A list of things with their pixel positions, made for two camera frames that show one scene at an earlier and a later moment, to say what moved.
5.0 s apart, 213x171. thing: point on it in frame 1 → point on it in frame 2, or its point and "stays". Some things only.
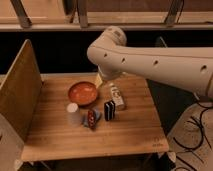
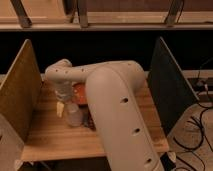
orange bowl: [82, 93] stays
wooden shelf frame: [96, 15] stays
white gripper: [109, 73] → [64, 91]
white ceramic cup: [73, 115] stays
